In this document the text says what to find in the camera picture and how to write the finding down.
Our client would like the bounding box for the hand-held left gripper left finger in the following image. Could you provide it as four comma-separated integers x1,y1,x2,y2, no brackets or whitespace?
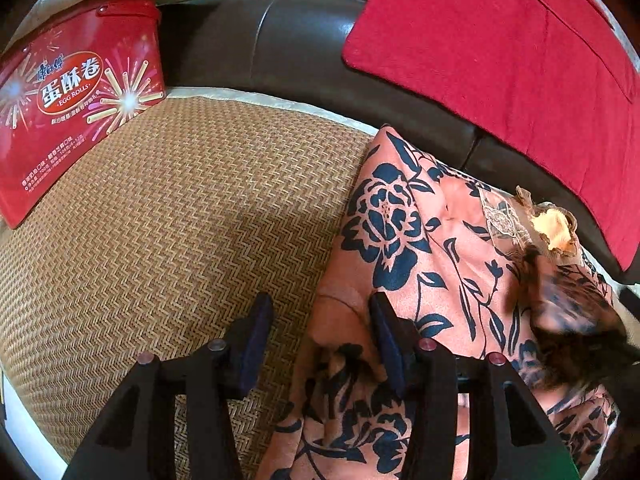
65,292,275,480

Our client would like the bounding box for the red printed tin box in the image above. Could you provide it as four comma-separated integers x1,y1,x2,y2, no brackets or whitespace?
0,0,167,231

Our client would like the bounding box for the orange floral garment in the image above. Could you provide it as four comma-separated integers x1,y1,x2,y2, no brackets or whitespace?
272,124,626,480

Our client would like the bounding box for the yellow orange cloth piece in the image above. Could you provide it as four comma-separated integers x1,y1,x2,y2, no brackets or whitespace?
530,207,573,252

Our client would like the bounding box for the beige lace cloth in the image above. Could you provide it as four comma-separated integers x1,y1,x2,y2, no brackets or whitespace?
477,186,581,263

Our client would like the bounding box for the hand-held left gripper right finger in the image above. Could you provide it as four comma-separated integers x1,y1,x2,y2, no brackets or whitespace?
369,291,583,480

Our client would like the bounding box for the red cloth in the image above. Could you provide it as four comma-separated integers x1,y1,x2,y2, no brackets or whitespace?
341,0,640,272

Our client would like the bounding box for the woven rattan mat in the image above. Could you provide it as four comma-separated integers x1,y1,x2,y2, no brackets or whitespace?
0,85,381,461

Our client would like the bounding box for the dark brown leather sofa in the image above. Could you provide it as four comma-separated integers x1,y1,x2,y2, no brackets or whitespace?
160,0,640,286

